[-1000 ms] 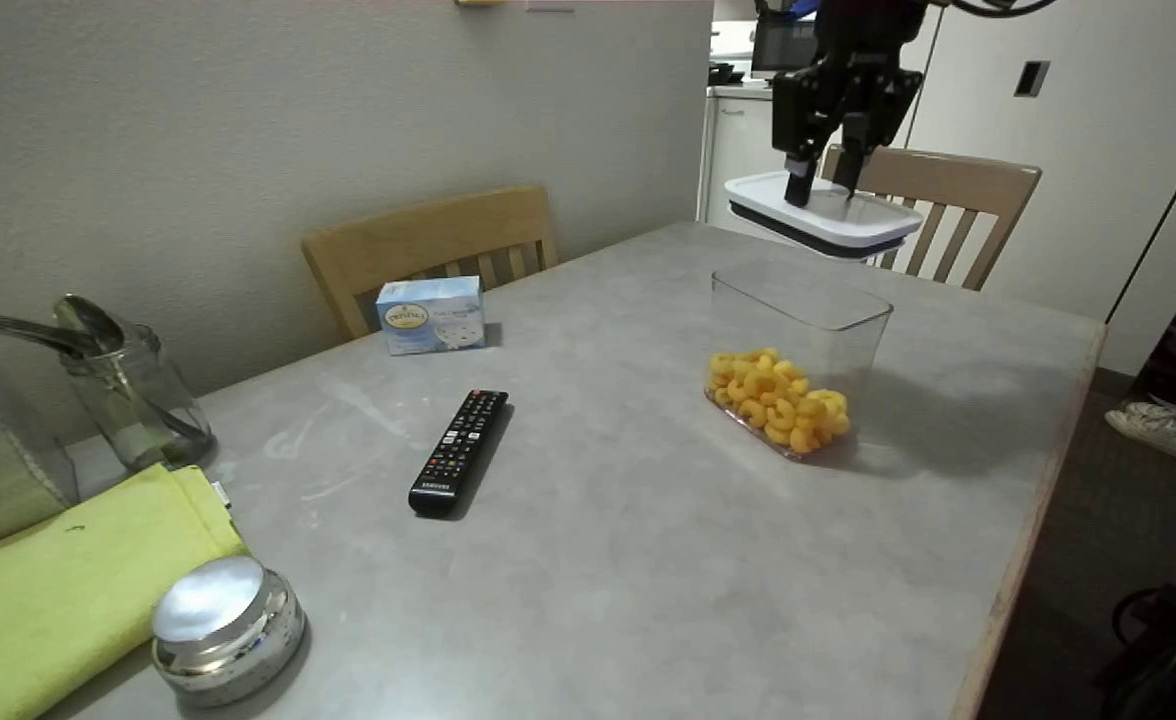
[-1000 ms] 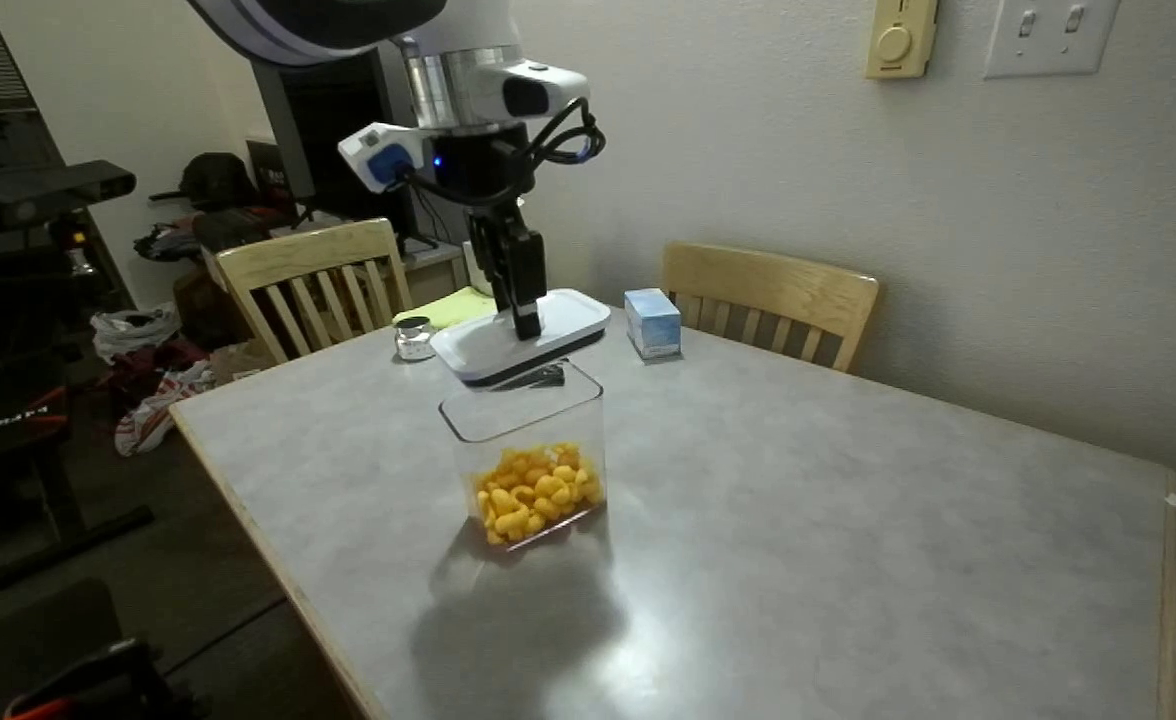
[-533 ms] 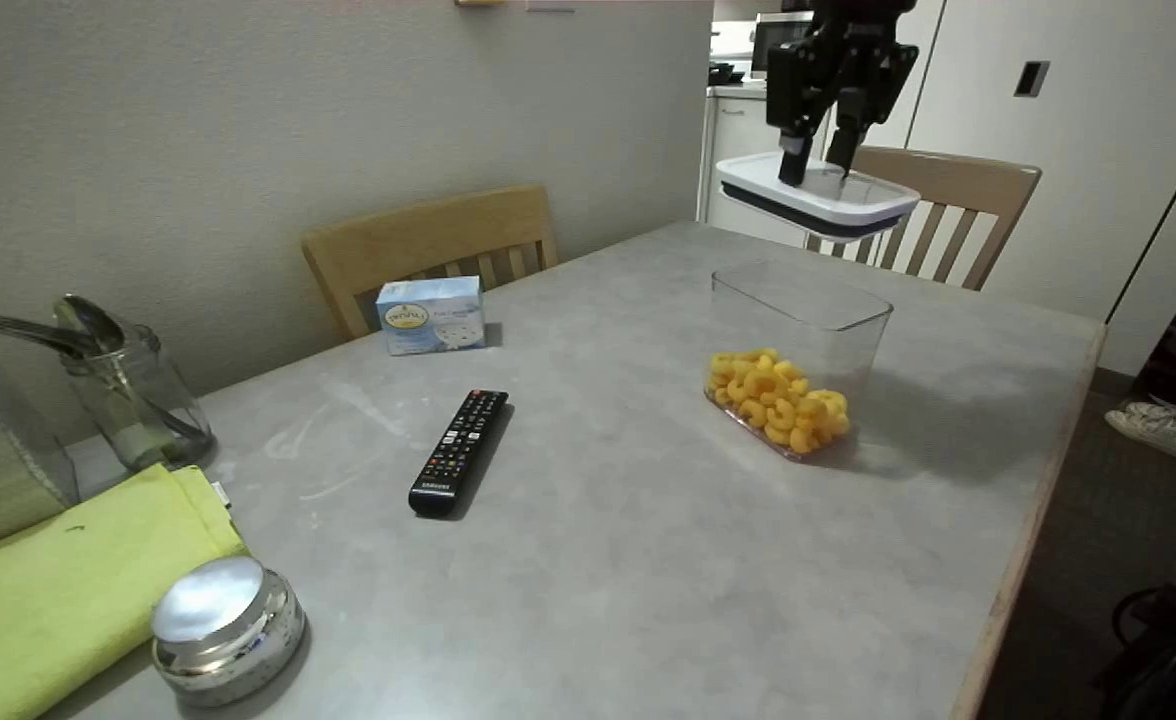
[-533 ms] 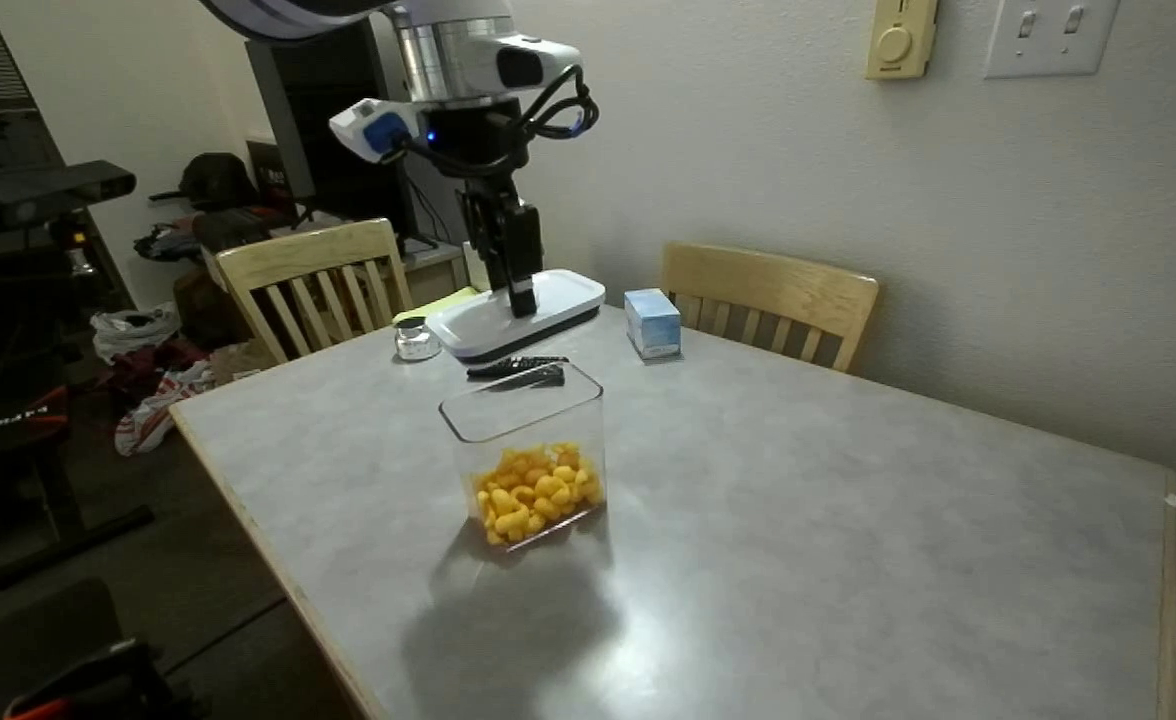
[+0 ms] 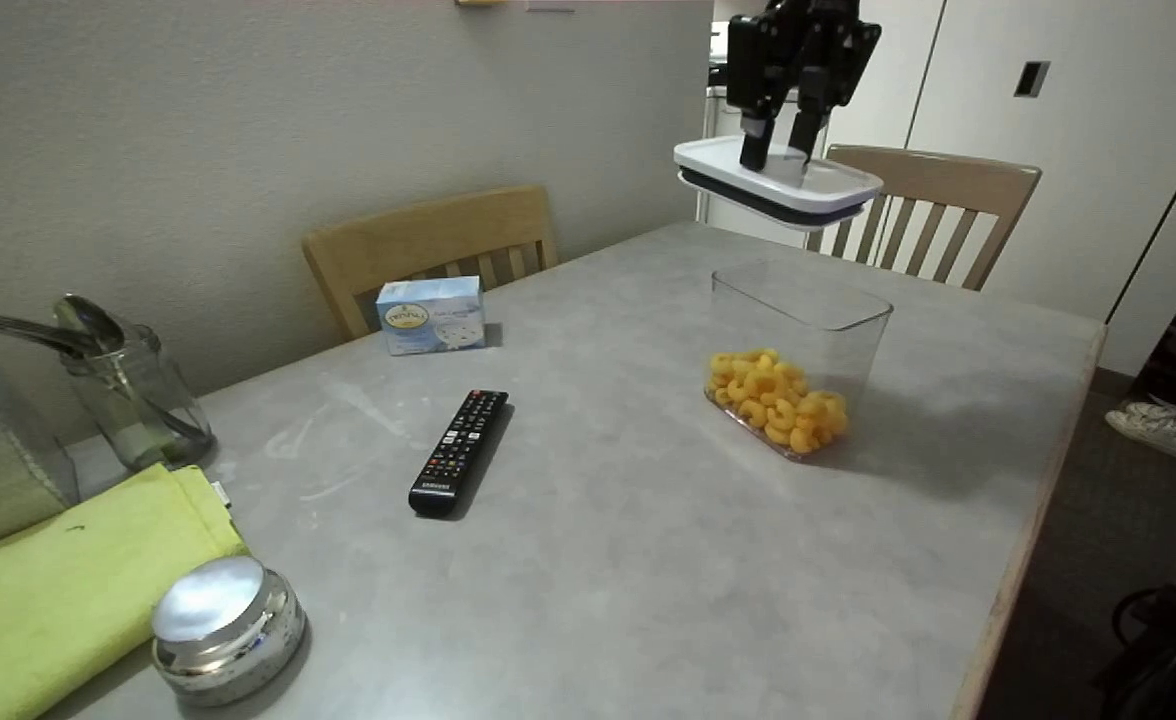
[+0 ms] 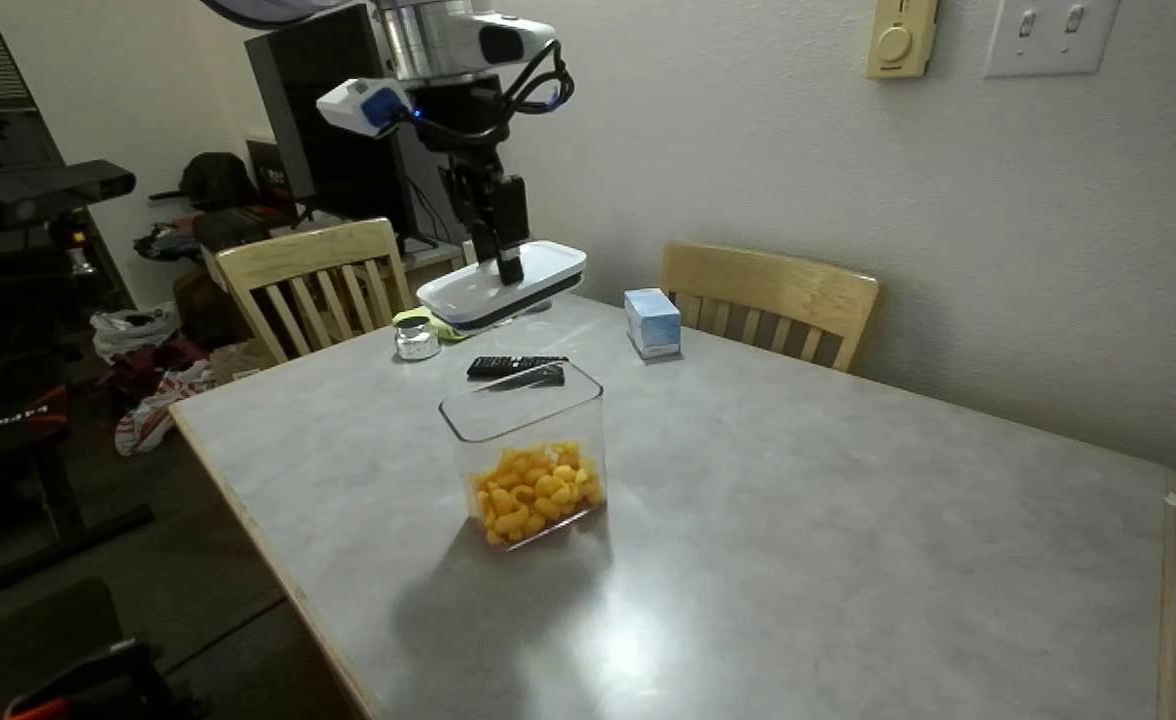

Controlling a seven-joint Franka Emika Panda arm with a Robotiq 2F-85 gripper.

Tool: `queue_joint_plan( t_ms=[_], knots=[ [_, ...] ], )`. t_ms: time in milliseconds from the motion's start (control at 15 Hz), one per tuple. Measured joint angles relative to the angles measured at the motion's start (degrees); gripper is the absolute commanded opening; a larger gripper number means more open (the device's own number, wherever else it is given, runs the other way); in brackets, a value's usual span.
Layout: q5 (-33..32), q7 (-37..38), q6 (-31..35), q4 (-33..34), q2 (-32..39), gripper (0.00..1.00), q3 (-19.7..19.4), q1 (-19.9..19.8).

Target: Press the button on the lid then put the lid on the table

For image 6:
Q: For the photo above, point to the round silver metal tin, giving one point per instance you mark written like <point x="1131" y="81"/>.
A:
<point x="413" y="342"/>

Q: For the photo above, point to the light wooden slatted chair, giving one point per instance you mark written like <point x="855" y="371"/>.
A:
<point x="309" y="252"/>
<point x="773" y="282"/>

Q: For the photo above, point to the light blue small box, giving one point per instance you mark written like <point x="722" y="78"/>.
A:
<point x="652" y="326"/>

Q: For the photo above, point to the white rectangular container lid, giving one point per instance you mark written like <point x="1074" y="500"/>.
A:
<point x="549" y="275"/>

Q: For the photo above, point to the pile of clothes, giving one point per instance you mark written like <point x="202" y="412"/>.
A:
<point x="148" y="382"/>

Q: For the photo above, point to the black metal stand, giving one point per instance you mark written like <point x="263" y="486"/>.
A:
<point x="55" y="523"/>

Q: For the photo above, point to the clear plastic food container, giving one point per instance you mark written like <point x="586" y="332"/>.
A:
<point x="521" y="420"/>

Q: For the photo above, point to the dark backpack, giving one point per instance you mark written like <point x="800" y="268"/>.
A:
<point x="215" y="183"/>

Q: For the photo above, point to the black remote control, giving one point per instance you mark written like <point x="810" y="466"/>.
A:
<point x="511" y="365"/>

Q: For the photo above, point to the black camera bar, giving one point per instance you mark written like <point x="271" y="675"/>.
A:
<point x="49" y="189"/>

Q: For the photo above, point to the white light switch plate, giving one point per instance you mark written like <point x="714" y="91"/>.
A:
<point x="1055" y="35"/>

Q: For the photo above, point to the red and black object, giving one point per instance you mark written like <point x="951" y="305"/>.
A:
<point x="94" y="686"/>

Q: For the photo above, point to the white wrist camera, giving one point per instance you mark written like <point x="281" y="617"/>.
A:
<point x="364" y="105"/>

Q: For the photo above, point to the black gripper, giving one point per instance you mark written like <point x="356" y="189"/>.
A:
<point x="474" y="124"/>

